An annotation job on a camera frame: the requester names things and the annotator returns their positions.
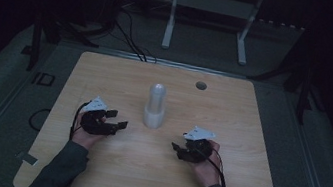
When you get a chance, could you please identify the black cable loop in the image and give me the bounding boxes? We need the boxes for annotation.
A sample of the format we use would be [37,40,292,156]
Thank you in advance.
[26,105,53,133]

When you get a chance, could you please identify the black floor cables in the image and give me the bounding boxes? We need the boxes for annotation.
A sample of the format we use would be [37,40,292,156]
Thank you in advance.
[109,8,165,65]

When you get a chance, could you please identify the black tripod stand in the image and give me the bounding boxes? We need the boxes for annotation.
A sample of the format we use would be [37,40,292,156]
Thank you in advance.
[24,10,103,82]
[241,20,326,127]

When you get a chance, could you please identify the white power strip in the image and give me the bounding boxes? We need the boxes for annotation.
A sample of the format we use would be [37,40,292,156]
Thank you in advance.
[256,18,307,32]

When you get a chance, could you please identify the round table grommet hole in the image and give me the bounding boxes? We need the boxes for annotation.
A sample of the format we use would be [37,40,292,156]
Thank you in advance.
[194,80,209,92]

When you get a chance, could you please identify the person's left hand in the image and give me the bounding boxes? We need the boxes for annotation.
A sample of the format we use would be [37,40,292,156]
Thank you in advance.
[69,110,108,153]

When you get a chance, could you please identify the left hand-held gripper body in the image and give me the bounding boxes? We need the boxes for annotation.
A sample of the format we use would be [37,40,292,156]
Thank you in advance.
[77,94,123,139]

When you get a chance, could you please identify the person's right hand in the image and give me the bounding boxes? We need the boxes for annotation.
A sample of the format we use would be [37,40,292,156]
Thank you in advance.
[188,138,228,187]

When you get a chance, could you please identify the white translucent plastic bottle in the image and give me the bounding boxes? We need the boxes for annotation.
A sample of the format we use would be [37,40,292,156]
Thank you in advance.
[140,81,170,131]

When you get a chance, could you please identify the white metal stand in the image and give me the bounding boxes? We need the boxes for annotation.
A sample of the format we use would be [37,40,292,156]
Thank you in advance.
[160,0,266,68]

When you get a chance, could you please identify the right hand-held gripper cable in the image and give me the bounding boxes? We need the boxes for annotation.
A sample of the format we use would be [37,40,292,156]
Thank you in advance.
[196,145,234,187]

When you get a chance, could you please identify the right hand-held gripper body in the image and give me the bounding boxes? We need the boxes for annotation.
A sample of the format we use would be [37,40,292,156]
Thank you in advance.
[177,125,218,166]

